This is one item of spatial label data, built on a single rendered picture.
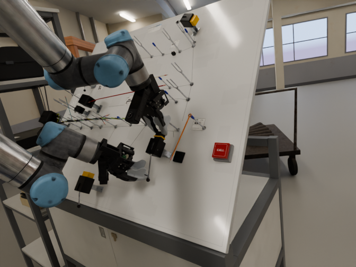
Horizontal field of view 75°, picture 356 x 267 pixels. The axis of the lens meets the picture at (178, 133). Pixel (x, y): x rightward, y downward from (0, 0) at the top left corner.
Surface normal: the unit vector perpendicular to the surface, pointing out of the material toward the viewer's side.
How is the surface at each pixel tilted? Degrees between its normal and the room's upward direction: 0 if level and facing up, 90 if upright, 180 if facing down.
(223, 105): 49
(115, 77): 113
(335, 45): 90
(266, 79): 90
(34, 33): 122
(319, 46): 90
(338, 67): 90
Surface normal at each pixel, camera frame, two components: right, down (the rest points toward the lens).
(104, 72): -0.07, 0.62
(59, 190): 0.54, 0.13
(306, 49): -0.14, 0.28
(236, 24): -0.53, -0.40
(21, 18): 0.72, 0.55
